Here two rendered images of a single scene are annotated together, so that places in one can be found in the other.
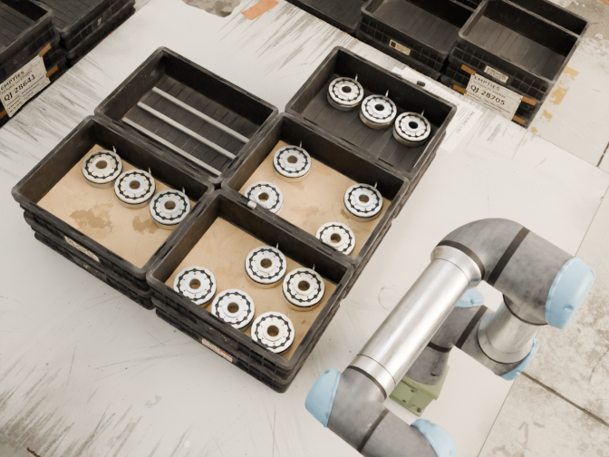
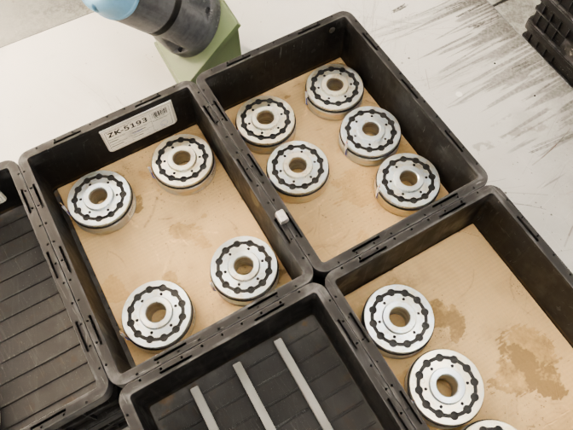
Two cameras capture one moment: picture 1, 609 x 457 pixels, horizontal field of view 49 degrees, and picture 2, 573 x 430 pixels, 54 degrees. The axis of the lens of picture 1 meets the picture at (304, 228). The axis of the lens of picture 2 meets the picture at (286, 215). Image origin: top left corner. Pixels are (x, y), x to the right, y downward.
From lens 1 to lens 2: 137 cm
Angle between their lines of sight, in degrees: 52
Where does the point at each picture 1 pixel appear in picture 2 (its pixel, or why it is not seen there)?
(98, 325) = not seen: hidden behind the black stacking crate
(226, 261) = (345, 209)
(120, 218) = (481, 348)
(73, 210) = (558, 400)
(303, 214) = (196, 230)
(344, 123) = (10, 366)
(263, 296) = (319, 143)
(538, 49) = not seen: outside the picture
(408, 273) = not seen: hidden behind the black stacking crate
